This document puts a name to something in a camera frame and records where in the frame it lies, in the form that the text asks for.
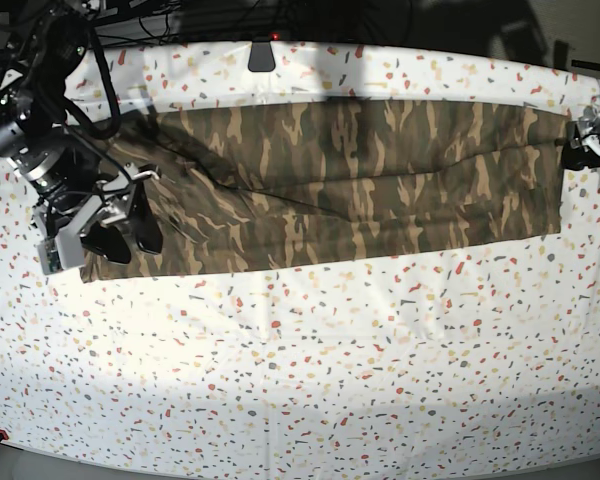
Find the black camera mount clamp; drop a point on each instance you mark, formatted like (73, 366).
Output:
(261, 58)

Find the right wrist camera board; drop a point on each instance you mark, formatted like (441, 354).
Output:
(49, 257)

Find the terrazzo patterned table cloth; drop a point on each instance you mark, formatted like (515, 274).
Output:
(462, 363)

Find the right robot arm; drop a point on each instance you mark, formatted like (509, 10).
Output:
(47, 138)

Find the camouflage T-shirt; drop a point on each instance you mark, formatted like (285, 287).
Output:
(265, 187)

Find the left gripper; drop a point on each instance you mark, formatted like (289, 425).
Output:
(581, 149)

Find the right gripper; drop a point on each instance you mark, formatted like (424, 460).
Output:
(105, 218)

